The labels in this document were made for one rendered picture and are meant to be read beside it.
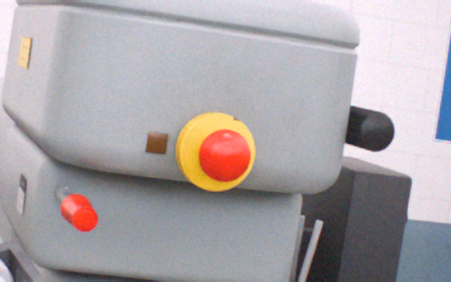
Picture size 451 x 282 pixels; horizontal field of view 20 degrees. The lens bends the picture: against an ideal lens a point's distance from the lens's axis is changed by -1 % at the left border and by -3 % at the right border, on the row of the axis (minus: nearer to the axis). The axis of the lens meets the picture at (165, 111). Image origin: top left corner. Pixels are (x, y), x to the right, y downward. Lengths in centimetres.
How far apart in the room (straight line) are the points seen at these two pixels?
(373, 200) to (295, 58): 52
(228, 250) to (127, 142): 18
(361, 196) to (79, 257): 50
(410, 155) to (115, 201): 486
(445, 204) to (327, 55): 500
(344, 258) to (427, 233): 448
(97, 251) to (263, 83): 21
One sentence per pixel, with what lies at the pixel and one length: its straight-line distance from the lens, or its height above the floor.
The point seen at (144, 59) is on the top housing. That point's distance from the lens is 99.
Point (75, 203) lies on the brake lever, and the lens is 96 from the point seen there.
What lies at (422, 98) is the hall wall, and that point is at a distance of 591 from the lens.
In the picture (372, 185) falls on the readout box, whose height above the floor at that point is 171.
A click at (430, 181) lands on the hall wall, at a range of 597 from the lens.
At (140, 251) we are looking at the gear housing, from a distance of 110.
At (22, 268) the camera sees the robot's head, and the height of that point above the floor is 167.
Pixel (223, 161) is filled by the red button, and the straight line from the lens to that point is 96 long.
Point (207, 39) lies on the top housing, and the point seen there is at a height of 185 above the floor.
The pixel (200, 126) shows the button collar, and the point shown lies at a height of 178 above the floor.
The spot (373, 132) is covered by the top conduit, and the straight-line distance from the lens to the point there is 108.
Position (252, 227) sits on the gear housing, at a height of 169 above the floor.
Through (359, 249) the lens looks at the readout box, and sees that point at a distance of 152.
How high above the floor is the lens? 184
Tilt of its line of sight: 3 degrees down
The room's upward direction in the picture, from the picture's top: 8 degrees clockwise
